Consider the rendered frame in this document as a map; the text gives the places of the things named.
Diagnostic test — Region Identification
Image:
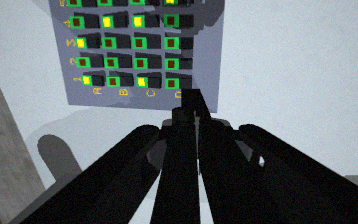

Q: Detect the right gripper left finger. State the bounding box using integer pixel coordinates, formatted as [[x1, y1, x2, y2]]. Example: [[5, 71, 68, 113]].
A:
[[19, 89, 201, 224]]

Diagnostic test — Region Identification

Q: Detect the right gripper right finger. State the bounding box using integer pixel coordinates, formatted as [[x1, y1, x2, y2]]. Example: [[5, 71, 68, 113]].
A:
[[191, 89, 358, 224]]

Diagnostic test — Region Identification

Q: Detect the grey switch panel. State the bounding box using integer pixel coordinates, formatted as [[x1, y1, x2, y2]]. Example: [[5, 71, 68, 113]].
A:
[[48, 0, 225, 113]]

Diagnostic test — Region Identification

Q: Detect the grey bottle with blue cap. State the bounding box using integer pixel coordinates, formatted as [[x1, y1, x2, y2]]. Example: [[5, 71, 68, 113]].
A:
[[8, 174, 78, 224]]

